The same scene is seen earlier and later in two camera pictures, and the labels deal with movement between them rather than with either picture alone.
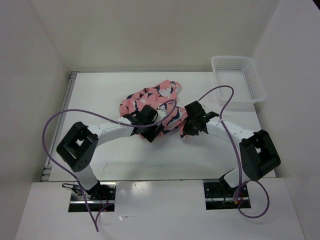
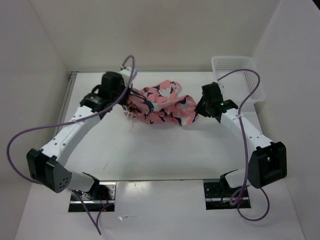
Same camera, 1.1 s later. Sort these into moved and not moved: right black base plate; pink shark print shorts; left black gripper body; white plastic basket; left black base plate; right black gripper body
Moved: pink shark print shorts; left black gripper body; right black gripper body
Not moved: right black base plate; white plastic basket; left black base plate
